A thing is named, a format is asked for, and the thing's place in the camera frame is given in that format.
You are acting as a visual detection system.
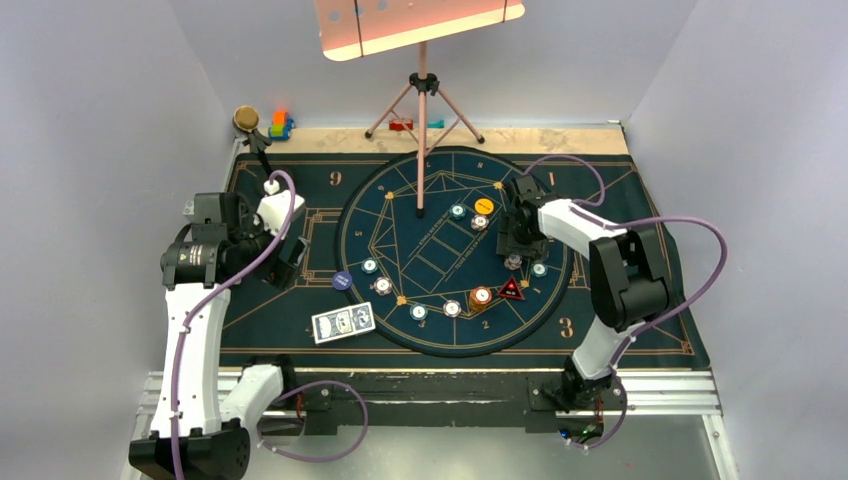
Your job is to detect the yellow big blind button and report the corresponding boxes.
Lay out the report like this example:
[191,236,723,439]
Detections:
[474,198,496,216]

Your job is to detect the red triangular dealer button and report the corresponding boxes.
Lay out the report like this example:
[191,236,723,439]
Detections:
[497,276,525,301]

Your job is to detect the purple small blind button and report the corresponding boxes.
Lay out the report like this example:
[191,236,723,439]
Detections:
[331,271,353,291]

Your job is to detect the orange poker chip stack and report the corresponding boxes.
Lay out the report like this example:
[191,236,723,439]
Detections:
[468,286,493,313]

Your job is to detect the blue playing card box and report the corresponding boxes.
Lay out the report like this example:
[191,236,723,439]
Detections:
[311,302,376,345]

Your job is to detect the green poker chip stack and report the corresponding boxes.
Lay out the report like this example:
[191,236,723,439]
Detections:
[409,304,428,322]

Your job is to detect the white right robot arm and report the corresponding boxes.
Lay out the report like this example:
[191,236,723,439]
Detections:
[496,174,671,411]

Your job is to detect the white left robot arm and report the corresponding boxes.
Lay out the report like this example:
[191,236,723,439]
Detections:
[128,184,308,479]

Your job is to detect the dark green poker mat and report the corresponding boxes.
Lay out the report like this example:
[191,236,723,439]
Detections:
[219,150,711,372]

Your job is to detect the round dark poker mat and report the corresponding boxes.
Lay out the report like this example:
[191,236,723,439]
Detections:
[335,147,573,358]

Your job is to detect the colourful toy brick train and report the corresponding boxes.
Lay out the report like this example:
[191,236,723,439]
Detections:
[268,110,294,141]

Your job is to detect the round brass bell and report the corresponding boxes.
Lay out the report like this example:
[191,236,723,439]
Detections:
[232,105,272,177]

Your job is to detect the red teal toy blocks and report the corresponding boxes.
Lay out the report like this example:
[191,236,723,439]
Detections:
[388,117,445,131]

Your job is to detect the pink music stand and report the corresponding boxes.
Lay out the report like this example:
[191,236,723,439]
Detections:
[314,0,526,218]

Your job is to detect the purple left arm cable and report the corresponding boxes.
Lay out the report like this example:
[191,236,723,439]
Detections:
[168,169,297,480]

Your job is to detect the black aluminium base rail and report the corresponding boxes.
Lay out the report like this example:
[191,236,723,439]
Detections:
[177,363,721,435]

